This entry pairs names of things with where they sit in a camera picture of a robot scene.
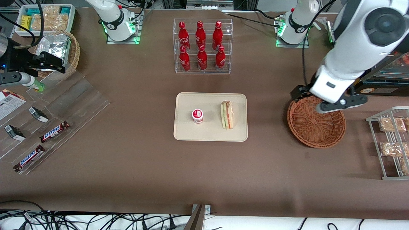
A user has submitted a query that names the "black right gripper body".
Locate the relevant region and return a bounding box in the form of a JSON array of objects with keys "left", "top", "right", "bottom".
[{"left": 0, "top": 48, "right": 37, "bottom": 73}]

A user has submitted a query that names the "triangle sandwich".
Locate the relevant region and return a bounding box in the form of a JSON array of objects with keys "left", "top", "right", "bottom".
[{"left": 221, "top": 100, "right": 235, "bottom": 130}]

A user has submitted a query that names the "light wicker basket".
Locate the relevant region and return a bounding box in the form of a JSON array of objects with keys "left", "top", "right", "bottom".
[{"left": 34, "top": 30, "right": 80, "bottom": 79}]

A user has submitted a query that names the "brown wicker basket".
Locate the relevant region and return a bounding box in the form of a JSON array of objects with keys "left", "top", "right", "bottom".
[{"left": 287, "top": 96, "right": 346, "bottom": 149}]

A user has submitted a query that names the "cream plastic tray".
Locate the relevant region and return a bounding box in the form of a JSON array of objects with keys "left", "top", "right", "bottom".
[{"left": 173, "top": 92, "right": 248, "bottom": 142}]

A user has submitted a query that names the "white plastic snack bin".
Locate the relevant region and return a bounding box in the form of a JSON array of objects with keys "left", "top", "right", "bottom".
[{"left": 14, "top": 4, "right": 76, "bottom": 36}]

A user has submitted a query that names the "white orange carton box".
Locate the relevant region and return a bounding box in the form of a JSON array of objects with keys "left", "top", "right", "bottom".
[{"left": 0, "top": 89, "right": 27, "bottom": 121}]

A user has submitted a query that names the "clear acrylic stepped display stand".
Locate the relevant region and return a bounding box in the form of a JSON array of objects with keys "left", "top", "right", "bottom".
[{"left": 0, "top": 72, "right": 111, "bottom": 175}]

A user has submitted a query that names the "small black white packet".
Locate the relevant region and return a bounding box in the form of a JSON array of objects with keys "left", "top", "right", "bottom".
[
  {"left": 4, "top": 125, "right": 26, "bottom": 142},
  {"left": 28, "top": 107, "right": 49, "bottom": 123}
]

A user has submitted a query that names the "black display case appliance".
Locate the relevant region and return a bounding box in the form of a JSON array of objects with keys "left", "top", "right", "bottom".
[{"left": 351, "top": 51, "right": 409, "bottom": 96}]

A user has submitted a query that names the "Snickers chocolate bar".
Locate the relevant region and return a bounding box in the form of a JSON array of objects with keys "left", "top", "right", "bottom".
[
  {"left": 13, "top": 145, "right": 46, "bottom": 173},
  {"left": 39, "top": 121, "right": 70, "bottom": 143}
]

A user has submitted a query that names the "red Coca-Cola bottle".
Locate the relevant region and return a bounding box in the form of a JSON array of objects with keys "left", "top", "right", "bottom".
[
  {"left": 178, "top": 21, "right": 191, "bottom": 51},
  {"left": 212, "top": 21, "right": 223, "bottom": 50},
  {"left": 197, "top": 45, "right": 208, "bottom": 71},
  {"left": 196, "top": 21, "right": 206, "bottom": 48},
  {"left": 179, "top": 45, "right": 191, "bottom": 72},
  {"left": 215, "top": 45, "right": 226, "bottom": 72}
]

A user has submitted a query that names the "clear acrylic bottle rack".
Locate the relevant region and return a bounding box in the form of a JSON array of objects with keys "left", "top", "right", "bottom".
[{"left": 173, "top": 18, "right": 233, "bottom": 74}]

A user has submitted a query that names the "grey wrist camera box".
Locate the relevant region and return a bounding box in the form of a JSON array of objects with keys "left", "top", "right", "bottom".
[{"left": 0, "top": 72, "right": 33, "bottom": 87}]

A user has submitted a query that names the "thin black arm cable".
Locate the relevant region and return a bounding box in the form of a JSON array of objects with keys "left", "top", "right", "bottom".
[{"left": 300, "top": 0, "right": 339, "bottom": 87}]

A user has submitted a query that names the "grey metal wire rack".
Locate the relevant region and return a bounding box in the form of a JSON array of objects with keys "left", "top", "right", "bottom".
[{"left": 366, "top": 106, "right": 409, "bottom": 180}]

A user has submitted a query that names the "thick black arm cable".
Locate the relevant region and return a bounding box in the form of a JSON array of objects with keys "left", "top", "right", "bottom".
[{"left": 0, "top": 0, "right": 45, "bottom": 48}]

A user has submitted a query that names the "black floor cable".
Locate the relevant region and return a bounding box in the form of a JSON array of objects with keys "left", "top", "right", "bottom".
[{"left": 0, "top": 201, "right": 48, "bottom": 230}]

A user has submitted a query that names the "grey metal camera post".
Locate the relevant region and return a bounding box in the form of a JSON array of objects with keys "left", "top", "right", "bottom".
[{"left": 185, "top": 204, "right": 211, "bottom": 230}]

